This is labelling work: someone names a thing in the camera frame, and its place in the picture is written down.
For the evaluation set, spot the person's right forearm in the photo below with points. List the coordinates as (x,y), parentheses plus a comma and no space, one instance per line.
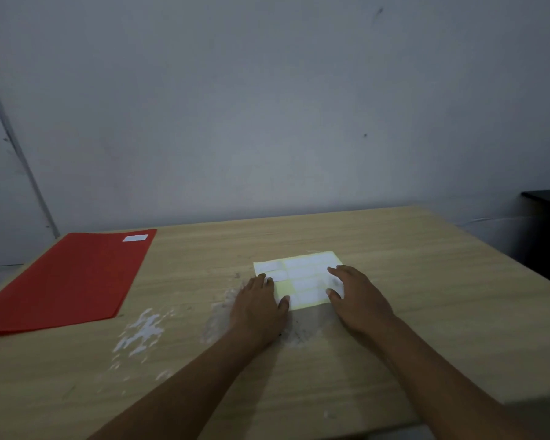
(444,384)

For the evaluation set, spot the white label sticker sheet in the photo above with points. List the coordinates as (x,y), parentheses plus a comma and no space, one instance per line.
(302,279)

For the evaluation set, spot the person's left hand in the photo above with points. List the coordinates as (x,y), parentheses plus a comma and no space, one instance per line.
(256,311)

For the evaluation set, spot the grey wall conduit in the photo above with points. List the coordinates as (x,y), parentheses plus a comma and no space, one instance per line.
(18,151)

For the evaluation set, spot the black furniture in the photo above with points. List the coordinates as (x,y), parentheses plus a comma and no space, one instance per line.
(547,233)

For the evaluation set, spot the person's left forearm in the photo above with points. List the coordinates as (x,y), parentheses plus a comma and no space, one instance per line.
(183,389)

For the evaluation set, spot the person's left thumb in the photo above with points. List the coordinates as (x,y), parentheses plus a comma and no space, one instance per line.
(283,303)

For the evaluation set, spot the red paper folder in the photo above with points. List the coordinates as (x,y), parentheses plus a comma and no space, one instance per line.
(68,281)

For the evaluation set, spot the person's right hand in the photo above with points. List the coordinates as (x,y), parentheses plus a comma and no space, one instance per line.
(362,302)

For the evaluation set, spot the person's right thumb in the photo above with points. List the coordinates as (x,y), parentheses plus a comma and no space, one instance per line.
(333,295)

